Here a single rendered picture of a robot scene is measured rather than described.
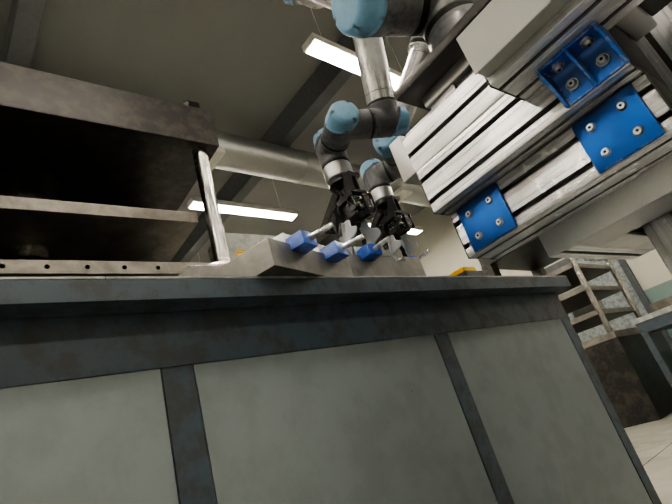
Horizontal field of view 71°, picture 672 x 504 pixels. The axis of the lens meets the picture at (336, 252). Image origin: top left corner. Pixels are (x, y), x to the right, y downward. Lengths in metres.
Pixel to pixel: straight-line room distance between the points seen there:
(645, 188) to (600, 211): 0.07
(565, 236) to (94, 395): 0.76
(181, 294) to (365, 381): 0.40
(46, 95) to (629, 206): 1.81
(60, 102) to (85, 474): 1.51
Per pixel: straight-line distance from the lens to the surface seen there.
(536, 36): 0.70
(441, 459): 1.04
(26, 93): 2.01
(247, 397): 0.81
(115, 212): 1.93
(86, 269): 1.75
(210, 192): 2.00
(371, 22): 0.93
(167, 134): 2.07
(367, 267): 1.12
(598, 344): 5.13
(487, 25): 0.71
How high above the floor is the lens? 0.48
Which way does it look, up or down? 23 degrees up
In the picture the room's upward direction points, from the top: 18 degrees counter-clockwise
